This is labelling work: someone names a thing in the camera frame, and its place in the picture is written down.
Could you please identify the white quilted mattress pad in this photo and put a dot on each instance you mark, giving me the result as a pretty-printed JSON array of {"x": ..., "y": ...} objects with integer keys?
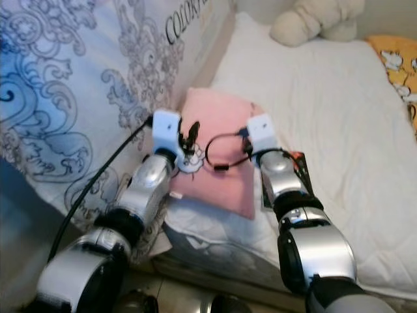
[{"x": 339, "y": 130}]

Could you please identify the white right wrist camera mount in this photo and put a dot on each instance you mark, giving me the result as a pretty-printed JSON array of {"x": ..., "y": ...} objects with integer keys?
[{"x": 262, "y": 132}]

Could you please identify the pink plush pillow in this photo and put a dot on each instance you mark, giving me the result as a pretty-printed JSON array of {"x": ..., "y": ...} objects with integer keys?
[{"x": 218, "y": 182}]

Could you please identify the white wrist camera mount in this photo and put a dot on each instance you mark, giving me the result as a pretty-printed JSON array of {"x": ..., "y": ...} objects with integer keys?
[
  {"x": 167, "y": 130},
  {"x": 262, "y": 132}
]

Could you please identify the cream plush toy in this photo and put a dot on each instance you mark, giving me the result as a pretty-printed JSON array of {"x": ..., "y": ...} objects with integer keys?
[{"x": 313, "y": 23}]

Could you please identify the mattress with patterned side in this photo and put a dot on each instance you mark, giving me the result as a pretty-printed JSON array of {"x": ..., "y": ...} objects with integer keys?
[{"x": 228, "y": 254}]

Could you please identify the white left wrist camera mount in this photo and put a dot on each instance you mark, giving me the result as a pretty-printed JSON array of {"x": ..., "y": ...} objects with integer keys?
[{"x": 167, "y": 130}]

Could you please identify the floral patterned headboard fabric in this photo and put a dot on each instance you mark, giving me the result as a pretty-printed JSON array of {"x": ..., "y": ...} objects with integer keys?
[{"x": 85, "y": 72}]

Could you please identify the yellow cartoon egg blanket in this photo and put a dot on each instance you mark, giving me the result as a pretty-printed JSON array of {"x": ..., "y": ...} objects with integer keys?
[{"x": 397, "y": 65}]

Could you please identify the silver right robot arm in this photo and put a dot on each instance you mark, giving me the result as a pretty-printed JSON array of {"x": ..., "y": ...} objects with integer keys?
[{"x": 326, "y": 248}]

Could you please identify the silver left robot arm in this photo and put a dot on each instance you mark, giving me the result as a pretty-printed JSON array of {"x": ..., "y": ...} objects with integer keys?
[{"x": 104, "y": 261}]

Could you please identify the dark robot right foot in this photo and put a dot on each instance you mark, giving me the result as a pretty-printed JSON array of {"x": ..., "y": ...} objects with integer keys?
[{"x": 228, "y": 306}]

